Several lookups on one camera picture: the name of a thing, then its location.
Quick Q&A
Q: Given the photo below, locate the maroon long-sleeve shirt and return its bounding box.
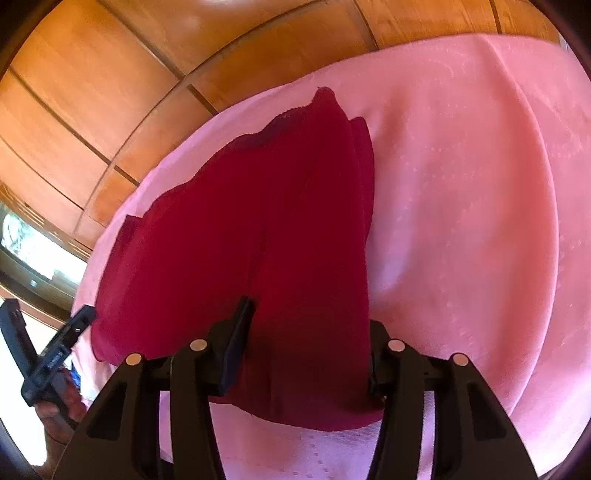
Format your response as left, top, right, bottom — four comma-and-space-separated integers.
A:
91, 87, 386, 432

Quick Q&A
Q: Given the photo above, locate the pink bed sheet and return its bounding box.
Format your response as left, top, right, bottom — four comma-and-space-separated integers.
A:
69, 34, 578, 480

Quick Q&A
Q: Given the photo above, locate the person's left hand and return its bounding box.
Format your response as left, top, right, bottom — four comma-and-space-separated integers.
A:
36, 364, 88, 444

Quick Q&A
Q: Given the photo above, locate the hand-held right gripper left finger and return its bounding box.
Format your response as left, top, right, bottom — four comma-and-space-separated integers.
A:
52, 296, 257, 480

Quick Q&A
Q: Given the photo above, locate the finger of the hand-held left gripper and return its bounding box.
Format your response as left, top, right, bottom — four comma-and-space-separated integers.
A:
41, 305, 98, 358
0, 299, 37, 374

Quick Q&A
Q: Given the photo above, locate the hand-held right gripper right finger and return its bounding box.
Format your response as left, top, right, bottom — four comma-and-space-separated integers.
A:
368, 318, 540, 480

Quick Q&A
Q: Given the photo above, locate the window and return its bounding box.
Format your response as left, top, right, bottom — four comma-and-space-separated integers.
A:
0, 203, 89, 296

